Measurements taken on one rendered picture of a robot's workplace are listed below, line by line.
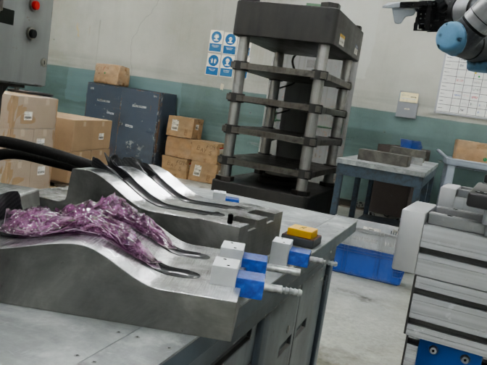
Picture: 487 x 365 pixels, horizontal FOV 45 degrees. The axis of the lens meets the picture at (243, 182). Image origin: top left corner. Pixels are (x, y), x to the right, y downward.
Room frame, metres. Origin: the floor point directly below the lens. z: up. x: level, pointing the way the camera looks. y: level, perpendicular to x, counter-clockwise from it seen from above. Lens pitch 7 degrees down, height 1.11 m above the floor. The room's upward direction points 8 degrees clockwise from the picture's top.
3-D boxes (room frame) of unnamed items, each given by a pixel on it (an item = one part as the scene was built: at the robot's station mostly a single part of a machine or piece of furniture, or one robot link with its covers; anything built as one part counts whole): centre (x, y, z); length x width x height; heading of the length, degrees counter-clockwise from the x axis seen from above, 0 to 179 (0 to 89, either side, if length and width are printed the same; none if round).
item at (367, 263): (4.32, -0.99, 0.11); 0.61 x 0.41 x 0.22; 70
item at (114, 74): (8.43, 2.08, 1.26); 0.42 x 0.33 x 0.29; 70
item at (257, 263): (0.92, -0.05, 0.86); 0.13 x 0.05 x 0.05; 87
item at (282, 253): (1.13, -0.14, 0.83); 0.13 x 0.05 x 0.05; 79
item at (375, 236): (4.32, -0.99, 0.28); 0.61 x 0.41 x 0.15; 70
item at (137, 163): (1.22, 0.17, 0.92); 0.35 x 0.16 x 0.09; 70
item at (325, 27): (5.89, -0.40, 1.03); 1.54 x 0.94 x 2.06; 160
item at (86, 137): (5.96, 2.13, 0.37); 1.20 x 0.82 x 0.74; 78
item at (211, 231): (1.24, 0.18, 0.87); 0.50 x 0.26 x 0.14; 70
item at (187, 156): (8.03, 0.72, 0.42); 0.86 x 0.33 x 0.83; 70
